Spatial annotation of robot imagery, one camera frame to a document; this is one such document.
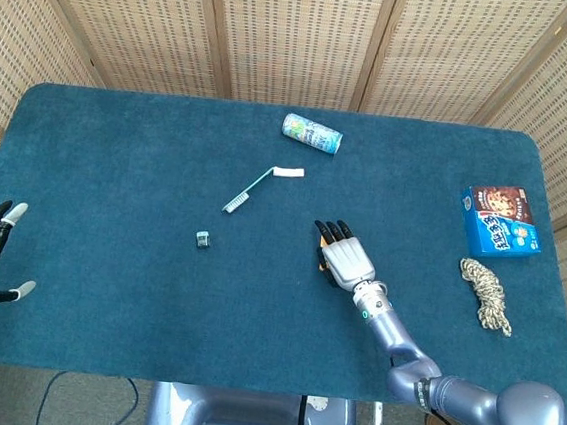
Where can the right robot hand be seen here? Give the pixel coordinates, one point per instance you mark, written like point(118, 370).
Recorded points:
point(347, 259)

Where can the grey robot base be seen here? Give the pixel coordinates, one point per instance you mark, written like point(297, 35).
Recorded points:
point(248, 420)

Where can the light blue cleaning brush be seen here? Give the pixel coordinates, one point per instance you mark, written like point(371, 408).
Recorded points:
point(258, 185)

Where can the drink can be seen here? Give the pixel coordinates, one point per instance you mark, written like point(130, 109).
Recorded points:
point(312, 133)

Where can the small black clip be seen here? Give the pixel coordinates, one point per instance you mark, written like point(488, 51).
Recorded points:
point(203, 240)

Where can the blue cookie box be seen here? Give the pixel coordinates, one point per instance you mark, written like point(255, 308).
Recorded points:
point(501, 222)

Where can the blue felt table cover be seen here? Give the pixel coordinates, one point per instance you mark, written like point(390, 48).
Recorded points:
point(156, 285)

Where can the bamboo folding screen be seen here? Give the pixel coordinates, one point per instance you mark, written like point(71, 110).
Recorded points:
point(300, 38)

